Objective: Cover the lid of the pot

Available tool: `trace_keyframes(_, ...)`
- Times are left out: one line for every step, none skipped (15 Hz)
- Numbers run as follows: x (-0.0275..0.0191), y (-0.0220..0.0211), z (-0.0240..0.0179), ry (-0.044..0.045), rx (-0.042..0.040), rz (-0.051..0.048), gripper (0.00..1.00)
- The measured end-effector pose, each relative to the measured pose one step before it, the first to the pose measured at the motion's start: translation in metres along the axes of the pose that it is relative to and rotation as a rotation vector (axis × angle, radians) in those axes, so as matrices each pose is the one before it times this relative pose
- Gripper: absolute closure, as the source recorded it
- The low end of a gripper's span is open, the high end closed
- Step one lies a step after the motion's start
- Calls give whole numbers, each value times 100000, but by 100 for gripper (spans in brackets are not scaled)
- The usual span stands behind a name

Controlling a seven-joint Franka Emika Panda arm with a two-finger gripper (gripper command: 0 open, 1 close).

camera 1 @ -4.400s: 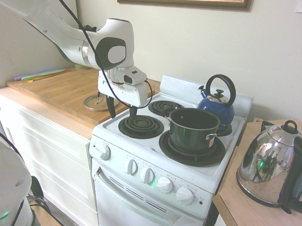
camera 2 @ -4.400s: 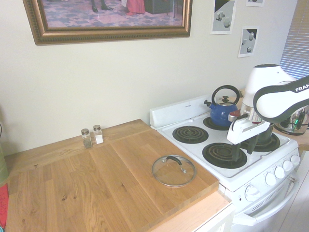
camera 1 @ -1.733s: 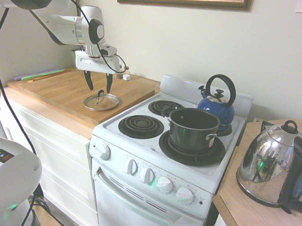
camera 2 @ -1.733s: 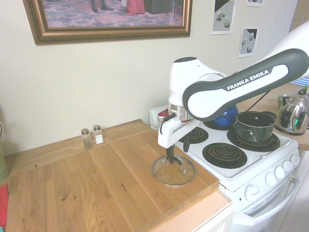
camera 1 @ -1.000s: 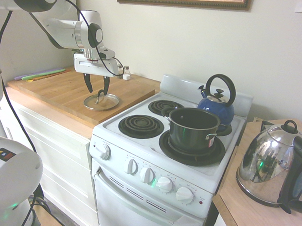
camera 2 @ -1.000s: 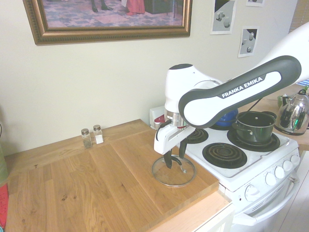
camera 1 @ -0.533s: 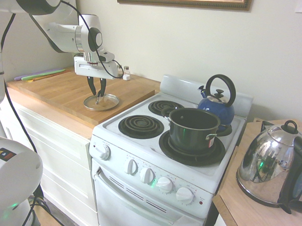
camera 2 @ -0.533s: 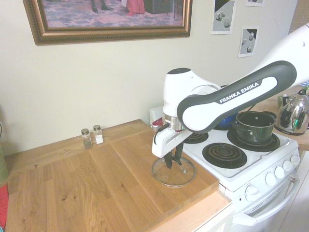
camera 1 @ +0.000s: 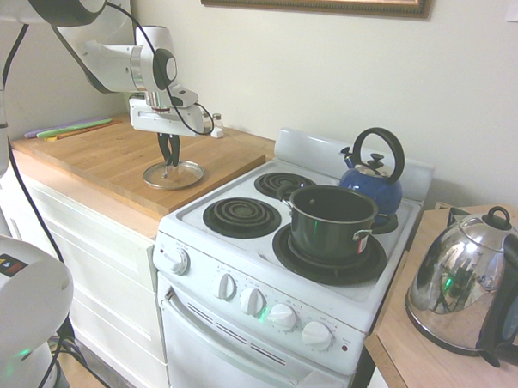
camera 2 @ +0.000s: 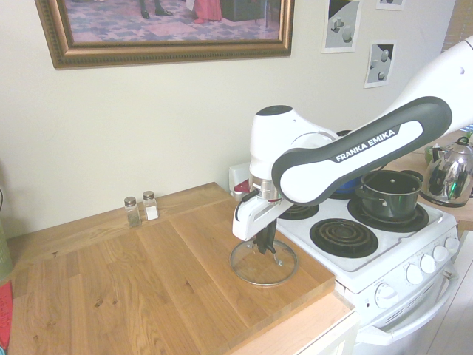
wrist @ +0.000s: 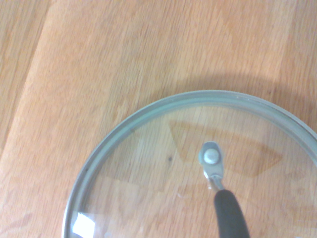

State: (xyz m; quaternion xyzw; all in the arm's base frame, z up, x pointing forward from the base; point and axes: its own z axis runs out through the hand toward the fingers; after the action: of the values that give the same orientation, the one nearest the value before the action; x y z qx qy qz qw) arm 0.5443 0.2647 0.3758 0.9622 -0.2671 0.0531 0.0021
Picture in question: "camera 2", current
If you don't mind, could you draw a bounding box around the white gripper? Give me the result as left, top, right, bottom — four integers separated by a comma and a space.
231, 197, 293, 257

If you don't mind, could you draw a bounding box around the glass pot lid black handle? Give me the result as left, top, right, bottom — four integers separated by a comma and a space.
229, 239, 299, 288

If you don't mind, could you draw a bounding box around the dark green cooking pot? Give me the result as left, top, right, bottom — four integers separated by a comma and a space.
355, 170, 423, 220

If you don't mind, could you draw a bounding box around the large coil burner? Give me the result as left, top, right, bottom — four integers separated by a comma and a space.
309, 217, 380, 260
348, 197, 430, 234

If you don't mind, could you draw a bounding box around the blue stovetop kettle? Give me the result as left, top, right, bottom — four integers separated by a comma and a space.
330, 129, 363, 201

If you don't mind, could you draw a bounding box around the white electric stove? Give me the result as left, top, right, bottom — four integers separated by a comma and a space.
228, 163, 461, 355

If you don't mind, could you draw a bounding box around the white base cabinet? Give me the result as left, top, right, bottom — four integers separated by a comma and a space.
254, 309, 361, 355

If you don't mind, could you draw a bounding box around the glass salt shaker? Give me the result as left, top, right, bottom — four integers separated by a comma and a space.
141, 190, 160, 222

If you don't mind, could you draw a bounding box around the wooden butcher block board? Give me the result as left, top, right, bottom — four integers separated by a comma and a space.
6, 180, 338, 355

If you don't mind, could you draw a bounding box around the white oven dial knob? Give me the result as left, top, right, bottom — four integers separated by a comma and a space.
374, 283, 400, 308

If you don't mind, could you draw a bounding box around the glass pepper shaker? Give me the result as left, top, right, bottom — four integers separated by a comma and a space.
123, 197, 143, 228

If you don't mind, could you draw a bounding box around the green cup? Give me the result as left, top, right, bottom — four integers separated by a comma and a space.
423, 145, 445, 164

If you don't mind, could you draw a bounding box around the silver electric kettle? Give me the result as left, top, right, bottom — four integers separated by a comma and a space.
419, 135, 473, 209

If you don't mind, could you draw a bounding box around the small grey shapes print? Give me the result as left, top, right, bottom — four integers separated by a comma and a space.
363, 39, 398, 89

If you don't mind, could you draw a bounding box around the large grey shapes print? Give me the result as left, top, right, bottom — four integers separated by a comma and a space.
321, 0, 363, 54

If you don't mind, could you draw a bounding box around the gold framed painting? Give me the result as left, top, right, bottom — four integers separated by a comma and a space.
34, 0, 296, 70

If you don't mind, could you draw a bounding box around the green ribbed container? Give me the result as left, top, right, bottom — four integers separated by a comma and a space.
0, 216, 14, 285

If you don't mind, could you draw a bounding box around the cropped grey shapes print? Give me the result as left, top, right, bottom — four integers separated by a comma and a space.
375, 0, 406, 11

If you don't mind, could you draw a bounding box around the red packet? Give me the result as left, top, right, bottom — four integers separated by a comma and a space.
0, 280, 16, 351

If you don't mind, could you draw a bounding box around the window blind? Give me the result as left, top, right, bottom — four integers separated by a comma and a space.
440, 0, 473, 53

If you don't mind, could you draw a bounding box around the red grey wrist camera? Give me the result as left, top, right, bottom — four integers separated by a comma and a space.
232, 180, 256, 203

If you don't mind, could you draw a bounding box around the white oven door handle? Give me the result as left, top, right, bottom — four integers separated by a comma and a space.
355, 258, 460, 345

